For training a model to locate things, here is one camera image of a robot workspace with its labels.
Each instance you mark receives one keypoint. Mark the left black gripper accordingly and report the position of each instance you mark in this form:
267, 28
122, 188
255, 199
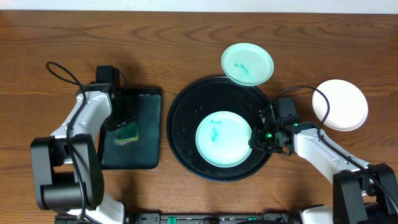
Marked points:
117, 117

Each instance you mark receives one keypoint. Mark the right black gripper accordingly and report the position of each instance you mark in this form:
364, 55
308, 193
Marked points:
255, 140

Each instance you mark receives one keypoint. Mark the green yellow sponge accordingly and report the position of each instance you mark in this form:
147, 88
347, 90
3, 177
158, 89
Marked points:
127, 133

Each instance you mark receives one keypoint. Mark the mint plate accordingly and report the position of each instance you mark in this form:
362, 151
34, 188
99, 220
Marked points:
222, 139
247, 64

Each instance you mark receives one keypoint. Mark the white plate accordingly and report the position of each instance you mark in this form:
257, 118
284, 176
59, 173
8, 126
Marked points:
342, 102

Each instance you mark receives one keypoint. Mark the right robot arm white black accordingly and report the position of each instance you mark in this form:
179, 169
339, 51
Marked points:
362, 192

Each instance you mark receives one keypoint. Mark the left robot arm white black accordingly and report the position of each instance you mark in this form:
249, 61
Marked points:
68, 178

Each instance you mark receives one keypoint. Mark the black rectangular tray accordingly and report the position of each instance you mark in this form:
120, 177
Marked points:
140, 154

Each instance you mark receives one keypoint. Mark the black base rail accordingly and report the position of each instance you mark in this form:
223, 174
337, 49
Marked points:
217, 218

